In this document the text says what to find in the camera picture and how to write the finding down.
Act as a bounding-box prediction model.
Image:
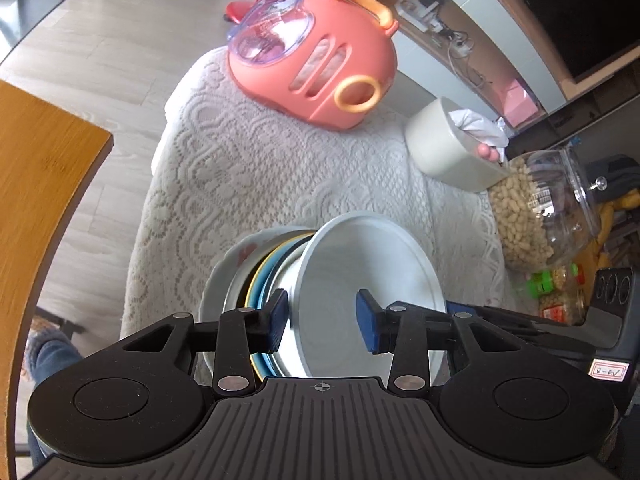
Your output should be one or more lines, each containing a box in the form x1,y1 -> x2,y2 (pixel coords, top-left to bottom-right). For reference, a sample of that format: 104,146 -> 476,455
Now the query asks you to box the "clear jar of peanuts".
487,147 -> 608,273

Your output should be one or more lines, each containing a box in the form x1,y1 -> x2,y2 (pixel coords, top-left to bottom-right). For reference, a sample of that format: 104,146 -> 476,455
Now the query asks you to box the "wooden table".
0,80 -> 115,456

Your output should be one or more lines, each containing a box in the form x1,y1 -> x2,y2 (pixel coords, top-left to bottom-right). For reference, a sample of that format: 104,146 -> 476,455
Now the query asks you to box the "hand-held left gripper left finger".
120,288 -> 291,397

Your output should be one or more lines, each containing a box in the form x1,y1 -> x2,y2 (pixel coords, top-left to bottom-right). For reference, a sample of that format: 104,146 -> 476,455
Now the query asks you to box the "white power strip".
395,0 -> 481,61

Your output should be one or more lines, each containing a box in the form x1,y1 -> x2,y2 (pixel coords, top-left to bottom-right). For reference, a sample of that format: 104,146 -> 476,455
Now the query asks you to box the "red-label nut jar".
540,262 -> 593,326

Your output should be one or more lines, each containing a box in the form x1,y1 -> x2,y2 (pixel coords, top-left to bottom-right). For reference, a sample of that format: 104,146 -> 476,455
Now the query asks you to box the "white lace tablecloth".
120,45 -> 506,386

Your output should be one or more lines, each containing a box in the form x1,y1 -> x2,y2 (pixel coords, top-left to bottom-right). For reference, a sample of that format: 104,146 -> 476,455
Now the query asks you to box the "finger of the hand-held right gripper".
445,302 -> 591,348

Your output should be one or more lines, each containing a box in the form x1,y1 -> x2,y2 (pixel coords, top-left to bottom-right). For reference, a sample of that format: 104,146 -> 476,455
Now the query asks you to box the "blue enamel bowl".
251,236 -> 303,378

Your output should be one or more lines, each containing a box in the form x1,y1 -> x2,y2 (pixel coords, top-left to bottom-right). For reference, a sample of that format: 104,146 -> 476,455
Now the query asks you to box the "yellow-rimmed white plate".
256,232 -> 315,378

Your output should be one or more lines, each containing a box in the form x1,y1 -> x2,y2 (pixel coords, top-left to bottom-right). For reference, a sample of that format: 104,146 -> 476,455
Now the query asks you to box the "wooden television stand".
405,0 -> 640,131

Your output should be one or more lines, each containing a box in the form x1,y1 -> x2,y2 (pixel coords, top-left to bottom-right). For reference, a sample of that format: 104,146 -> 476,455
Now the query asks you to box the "plain white bowl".
272,212 -> 448,386

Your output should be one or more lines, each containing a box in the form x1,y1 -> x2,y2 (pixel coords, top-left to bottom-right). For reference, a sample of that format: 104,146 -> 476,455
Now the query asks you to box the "coral pink pet carrier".
226,0 -> 399,132

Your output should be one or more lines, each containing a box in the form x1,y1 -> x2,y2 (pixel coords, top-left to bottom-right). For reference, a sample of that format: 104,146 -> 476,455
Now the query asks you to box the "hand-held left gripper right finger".
356,290 -> 526,397

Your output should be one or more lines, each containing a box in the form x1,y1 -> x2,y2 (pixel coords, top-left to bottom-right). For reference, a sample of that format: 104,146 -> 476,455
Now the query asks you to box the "grey tissue box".
404,96 -> 511,193

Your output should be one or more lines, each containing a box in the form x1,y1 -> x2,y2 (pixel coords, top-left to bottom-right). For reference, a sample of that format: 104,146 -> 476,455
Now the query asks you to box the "dark cloth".
585,155 -> 640,201

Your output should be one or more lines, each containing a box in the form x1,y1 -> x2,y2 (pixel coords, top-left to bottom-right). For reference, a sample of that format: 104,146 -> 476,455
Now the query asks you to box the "pink box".
497,80 -> 541,126

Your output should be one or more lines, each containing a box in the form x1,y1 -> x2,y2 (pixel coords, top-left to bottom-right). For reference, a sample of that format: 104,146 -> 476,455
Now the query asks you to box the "stainless steel bowl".
223,235 -> 286,361

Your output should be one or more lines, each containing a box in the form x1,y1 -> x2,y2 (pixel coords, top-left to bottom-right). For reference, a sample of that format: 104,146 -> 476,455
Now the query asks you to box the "small green-lid jar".
527,272 -> 556,298

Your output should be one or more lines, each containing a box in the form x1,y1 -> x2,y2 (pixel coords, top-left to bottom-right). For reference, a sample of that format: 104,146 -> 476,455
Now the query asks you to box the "black television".
490,0 -> 640,81

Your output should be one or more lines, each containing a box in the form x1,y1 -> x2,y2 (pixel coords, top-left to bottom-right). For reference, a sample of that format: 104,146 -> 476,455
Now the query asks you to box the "white tissue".
447,109 -> 510,150

